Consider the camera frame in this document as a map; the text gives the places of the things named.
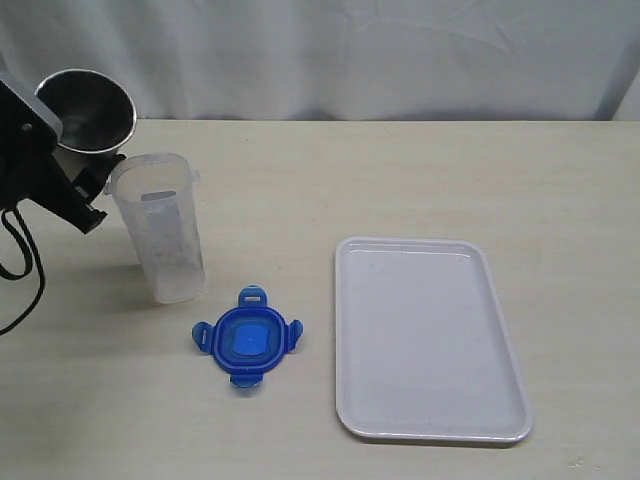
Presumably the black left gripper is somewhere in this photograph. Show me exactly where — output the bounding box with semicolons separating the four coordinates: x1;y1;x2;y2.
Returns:
1;70;126;234

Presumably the steel cup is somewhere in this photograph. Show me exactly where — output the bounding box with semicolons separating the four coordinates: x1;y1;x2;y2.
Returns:
35;68;137;155

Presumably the blue snap-lock lid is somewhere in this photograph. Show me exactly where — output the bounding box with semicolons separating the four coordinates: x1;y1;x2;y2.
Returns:
191;285;304;388

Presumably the tall clear plastic container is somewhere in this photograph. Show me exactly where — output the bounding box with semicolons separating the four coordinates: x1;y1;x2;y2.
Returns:
104;153;205;304

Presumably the white backdrop curtain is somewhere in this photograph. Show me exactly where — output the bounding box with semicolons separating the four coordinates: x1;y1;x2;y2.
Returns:
1;0;639;120

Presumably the white rectangular tray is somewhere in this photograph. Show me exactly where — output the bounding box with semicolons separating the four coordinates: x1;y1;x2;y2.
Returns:
335;236;534;445

